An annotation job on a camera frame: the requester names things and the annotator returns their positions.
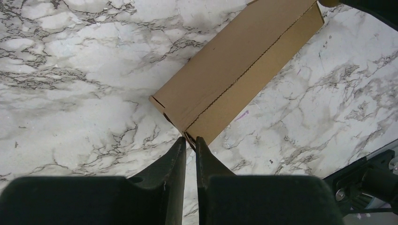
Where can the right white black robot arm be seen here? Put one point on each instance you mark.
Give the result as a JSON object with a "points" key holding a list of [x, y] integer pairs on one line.
{"points": [[367, 178]]}

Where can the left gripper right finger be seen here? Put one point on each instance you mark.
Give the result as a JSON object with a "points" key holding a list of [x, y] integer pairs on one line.
{"points": [[229, 199]]}

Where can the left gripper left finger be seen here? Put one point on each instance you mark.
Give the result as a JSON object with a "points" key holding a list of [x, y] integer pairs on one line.
{"points": [[153, 196]]}

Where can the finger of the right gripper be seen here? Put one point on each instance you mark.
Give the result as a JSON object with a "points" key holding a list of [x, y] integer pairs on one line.
{"points": [[385, 11]]}

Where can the brown cardboard box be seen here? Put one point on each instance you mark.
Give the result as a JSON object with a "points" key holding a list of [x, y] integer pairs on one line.
{"points": [[216, 84]]}

